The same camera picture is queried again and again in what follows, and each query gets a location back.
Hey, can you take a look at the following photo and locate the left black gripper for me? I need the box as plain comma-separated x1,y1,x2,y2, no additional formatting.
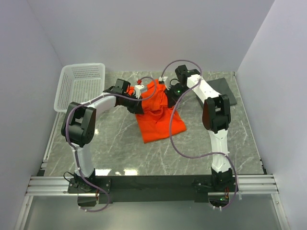
121,92,144,115

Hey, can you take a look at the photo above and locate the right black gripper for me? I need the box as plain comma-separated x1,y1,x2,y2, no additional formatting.
164,83,189,108

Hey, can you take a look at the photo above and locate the orange t shirt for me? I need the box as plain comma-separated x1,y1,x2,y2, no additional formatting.
135,80,173,143

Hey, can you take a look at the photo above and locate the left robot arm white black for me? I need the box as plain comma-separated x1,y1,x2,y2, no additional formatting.
61,79,147,193

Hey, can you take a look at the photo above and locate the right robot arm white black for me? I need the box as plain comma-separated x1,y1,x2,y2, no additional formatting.
163,65,236,192

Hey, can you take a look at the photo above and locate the folded dark grey t shirt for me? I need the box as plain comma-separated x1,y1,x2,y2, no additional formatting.
193,78,237,108

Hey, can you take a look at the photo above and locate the white perforated plastic basket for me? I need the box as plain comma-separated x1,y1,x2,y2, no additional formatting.
54,63,105,113

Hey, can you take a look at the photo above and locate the black base crossbar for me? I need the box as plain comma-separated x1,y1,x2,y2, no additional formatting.
68,175,238,204

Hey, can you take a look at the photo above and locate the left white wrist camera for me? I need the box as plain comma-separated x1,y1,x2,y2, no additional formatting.
133,80,147,99

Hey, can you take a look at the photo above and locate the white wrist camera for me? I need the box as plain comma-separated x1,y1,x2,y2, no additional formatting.
133,80,147,99
158,76,168,84

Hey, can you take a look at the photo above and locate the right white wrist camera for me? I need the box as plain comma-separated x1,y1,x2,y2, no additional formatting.
158,76,168,84

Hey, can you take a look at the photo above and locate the aluminium rail frame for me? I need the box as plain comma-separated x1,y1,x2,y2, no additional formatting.
16,72,286,230

